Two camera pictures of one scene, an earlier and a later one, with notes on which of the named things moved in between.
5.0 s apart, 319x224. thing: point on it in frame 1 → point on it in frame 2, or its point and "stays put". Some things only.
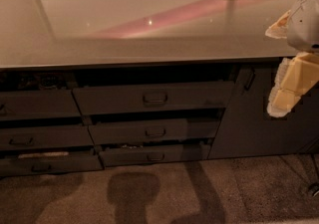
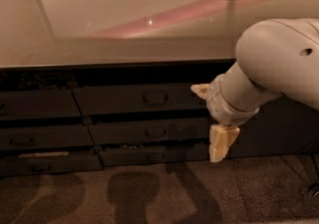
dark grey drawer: [45, 136] stays put
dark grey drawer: [38, 104] stays put
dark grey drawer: [17, 166] stays put
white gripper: [305, 27] → [221, 108]
